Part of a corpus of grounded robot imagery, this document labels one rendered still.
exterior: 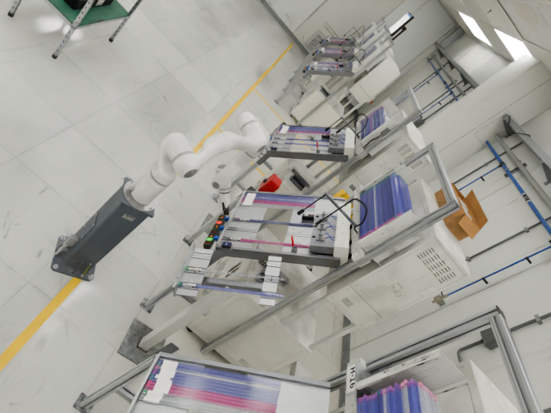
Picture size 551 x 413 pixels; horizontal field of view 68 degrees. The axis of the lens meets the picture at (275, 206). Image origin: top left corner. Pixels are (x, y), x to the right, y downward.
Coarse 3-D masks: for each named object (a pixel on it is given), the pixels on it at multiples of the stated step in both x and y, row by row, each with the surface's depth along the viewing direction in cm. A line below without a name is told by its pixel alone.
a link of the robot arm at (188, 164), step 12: (228, 132) 203; (252, 132) 206; (204, 144) 198; (216, 144) 199; (228, 144) 202; (240, 144) 204; (252, 144) 204; (264, 144) 207; (180, 156) 190; (192, 156) 192; (204, 156) 195; (180, 168) 190; (192, 168) 191
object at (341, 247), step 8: (344, 208) 255; (344, 216) 247; (336, 224) 240; (344, 224) 240; (336, 232) 233; (344, 232) 233; (336, 240) 226; (344, 240) 226; (336, 248) 221; (344, 248) 220; (336, 256) 224; (344, 256) 223
